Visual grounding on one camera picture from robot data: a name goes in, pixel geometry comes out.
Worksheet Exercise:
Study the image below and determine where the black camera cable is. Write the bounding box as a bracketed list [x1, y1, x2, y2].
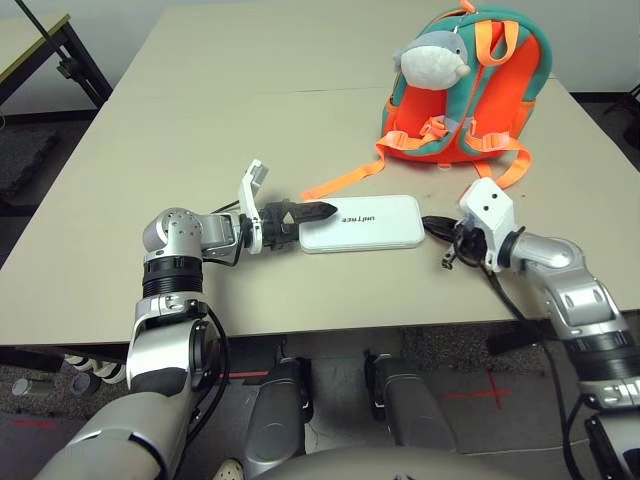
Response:
[202, 199, 251, 267]
[479, 264, 591, 480]

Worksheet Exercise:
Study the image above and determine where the white striped sneaker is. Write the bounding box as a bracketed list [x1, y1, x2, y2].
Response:
[63, 352, 95, 375]
[90, 359, 126, 386]

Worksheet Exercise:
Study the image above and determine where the side desk with black frame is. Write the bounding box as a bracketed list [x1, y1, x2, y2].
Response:
[0, 12, 114, 119]

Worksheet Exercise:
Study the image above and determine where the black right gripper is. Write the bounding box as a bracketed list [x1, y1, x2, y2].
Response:
[423, 215, 491, 272]

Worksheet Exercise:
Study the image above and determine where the grey right robot leg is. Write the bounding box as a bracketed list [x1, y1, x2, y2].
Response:
[363, 348, 459, 454]

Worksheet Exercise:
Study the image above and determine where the black left camera cable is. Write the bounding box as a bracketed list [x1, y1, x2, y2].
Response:
[202, 199, 251, 267]

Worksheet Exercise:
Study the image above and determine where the grey robot leg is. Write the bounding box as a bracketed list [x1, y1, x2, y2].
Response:
[363, 348, 459, 454]
[244, 354, 314, 476]

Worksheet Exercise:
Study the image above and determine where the white perforated clog shoe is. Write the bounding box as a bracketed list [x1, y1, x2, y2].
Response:
[214, 457, 247, 480]

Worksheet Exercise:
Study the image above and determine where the grey plush whale toy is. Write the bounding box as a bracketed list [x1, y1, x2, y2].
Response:
[392, 30, 472, 91]

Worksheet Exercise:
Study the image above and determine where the orange and teal backpack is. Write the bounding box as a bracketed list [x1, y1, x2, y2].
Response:
[299, 0, 555, 201]

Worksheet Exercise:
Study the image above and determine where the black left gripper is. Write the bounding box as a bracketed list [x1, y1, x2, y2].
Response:
[257, 198, 338, 252]

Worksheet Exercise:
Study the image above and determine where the grey robot torso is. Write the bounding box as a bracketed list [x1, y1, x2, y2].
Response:
[239, 446, 576, 480]

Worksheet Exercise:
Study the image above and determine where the dark foam floor mat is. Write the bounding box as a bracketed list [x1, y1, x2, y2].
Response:
[0, 124, 60, 201]

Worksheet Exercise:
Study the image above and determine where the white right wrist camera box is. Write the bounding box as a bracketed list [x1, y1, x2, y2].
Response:
[458, 177, 516, 274]

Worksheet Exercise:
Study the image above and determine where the grey left robot leg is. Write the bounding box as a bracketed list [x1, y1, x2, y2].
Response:
[244, 354, 314, 476]

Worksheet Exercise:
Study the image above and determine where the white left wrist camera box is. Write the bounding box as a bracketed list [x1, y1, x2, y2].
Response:
[237, 158, 272, 254]

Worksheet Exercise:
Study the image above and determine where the black right camera cable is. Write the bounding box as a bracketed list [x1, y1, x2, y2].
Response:
[479, 264, 591, 480]

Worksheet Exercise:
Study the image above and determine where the red tape cross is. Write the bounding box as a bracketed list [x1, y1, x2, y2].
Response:
[442, 372, 514, 409]

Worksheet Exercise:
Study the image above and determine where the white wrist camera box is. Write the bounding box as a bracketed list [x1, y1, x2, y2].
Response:
[237, 158, 272, 254]
[458, 177, 516, 274]

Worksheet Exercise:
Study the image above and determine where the white rectangular power bank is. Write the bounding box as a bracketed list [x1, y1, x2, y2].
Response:
[298, 193, 426, 255]

